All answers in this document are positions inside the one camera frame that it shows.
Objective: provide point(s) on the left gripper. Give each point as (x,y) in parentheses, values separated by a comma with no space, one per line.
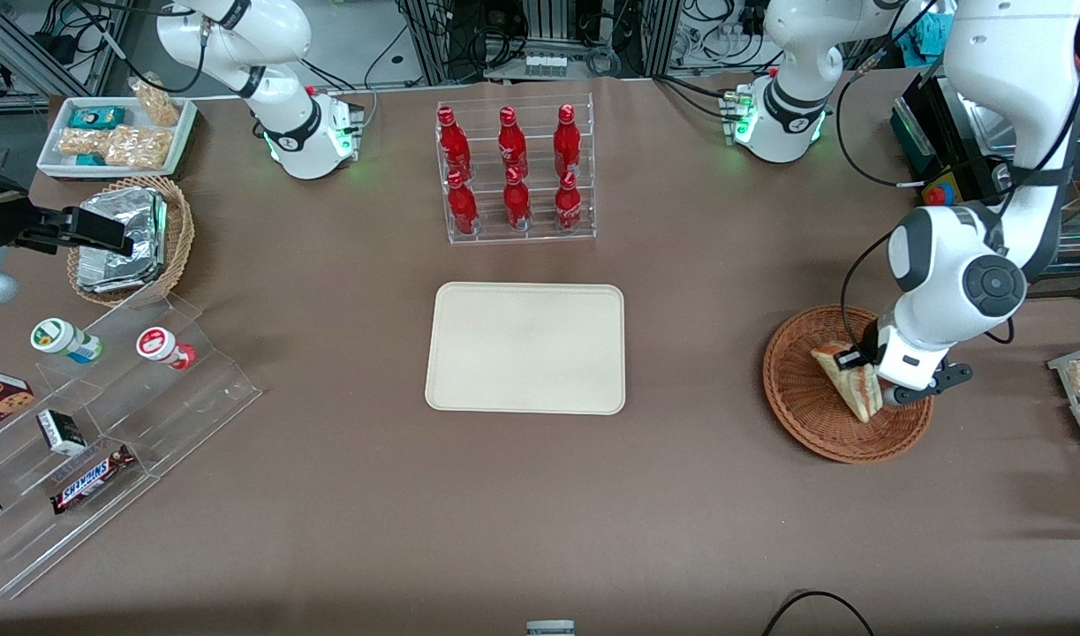
(868,344)

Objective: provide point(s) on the triangle sandwich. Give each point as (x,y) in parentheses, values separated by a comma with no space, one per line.
(857,397)

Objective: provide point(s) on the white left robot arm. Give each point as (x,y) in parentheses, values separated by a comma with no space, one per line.
(1016,132)

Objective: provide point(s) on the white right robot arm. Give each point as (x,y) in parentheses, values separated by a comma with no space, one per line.
(283,115)

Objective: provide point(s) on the large round wicker basket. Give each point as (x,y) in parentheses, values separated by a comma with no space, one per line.
(804,406)

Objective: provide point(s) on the white rectangular snack tray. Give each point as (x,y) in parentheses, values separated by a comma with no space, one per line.
(63,170)

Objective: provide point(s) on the small wicker basket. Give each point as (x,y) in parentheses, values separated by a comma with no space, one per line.
(182,238)

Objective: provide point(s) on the grey rimmed snack tray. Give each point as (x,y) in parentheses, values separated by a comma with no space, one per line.
(1078,354)

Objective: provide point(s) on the cream plastic tray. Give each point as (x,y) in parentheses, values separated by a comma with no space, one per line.
(522,349)

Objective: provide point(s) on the silver foil wrapped pack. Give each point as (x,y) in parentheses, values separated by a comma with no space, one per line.
(147,221)

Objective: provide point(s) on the small teal snack packet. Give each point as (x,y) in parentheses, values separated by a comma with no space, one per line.
(89,160)

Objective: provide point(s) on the clear bag of snacks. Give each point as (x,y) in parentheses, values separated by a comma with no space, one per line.
(158,104)
(85,141)
(138,146)

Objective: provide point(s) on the green lid yogurt cup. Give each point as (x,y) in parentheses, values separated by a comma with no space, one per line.
(58,337)

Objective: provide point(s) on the teal snack box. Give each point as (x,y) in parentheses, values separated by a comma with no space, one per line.
(98,117)

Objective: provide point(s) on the red lid yogurt cup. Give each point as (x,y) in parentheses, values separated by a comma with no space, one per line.
(158,343)

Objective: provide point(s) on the red cookie box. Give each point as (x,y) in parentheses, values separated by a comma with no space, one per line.
(1,397)

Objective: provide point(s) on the clear acrylic stepped display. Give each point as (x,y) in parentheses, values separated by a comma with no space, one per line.
(195,397)

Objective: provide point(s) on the small black white box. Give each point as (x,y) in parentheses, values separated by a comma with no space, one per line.
(61,433)

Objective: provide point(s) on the black food warmer cabinet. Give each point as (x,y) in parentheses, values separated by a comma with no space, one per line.
(932,132)

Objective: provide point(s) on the snickers chocolate bar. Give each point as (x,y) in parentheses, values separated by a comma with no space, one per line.
(94,479)

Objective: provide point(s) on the steel food pan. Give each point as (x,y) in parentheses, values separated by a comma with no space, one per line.
(990,124)

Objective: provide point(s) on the red cola bottle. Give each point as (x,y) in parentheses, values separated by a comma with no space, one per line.
(567,146)
(517,205)
(568,208)
(454,146)
(462,210)
(511,146)

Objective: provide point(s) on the clear acrylic bottle rack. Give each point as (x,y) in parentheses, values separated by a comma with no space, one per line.
(487,237)

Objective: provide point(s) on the small grey device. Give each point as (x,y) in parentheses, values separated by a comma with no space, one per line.
(550,629)

